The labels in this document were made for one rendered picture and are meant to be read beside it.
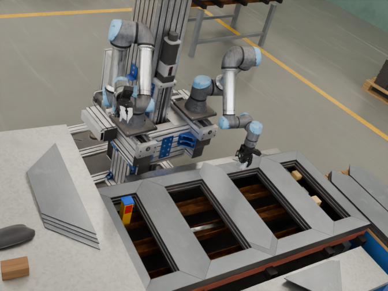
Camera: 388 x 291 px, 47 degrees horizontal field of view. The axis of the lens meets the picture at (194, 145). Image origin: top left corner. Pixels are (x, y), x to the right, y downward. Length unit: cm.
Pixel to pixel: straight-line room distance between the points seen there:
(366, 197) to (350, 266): 58
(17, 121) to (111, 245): 263
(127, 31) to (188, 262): 124
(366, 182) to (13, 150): 232
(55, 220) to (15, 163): 45
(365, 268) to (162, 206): 125
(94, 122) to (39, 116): 171
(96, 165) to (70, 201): 154
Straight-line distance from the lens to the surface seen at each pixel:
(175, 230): 241
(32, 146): 252
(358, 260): 291
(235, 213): 260
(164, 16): 270
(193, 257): 232
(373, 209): 316
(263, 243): 251
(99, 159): 376
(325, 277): 264
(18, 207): 220
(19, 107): 468
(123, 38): 245
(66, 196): 221
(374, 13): 1003
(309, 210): 285
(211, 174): 280
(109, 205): 246
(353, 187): 324
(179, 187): 269
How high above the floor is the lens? 264
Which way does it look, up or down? 36 degrees down
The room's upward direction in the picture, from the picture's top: 15 degrees clockwise
